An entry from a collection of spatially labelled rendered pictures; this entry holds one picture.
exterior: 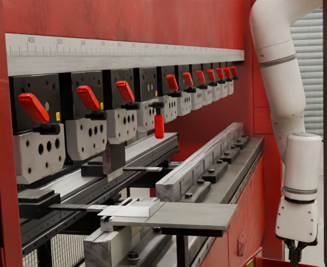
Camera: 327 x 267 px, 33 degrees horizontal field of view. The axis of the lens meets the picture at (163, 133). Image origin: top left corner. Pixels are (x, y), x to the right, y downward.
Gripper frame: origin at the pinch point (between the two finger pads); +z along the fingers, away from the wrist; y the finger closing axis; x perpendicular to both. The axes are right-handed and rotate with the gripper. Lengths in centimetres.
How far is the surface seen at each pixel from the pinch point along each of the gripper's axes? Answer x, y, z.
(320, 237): 269, -53, 90
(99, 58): -41, -32, -49
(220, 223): -27.5, -9.5, -14.8
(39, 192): -30, -58, -14
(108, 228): -33.6, -34.6, -10.3
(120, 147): -25, -38, -28
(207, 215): -23.2, -14.5, -14.3
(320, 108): 733, -170, 48
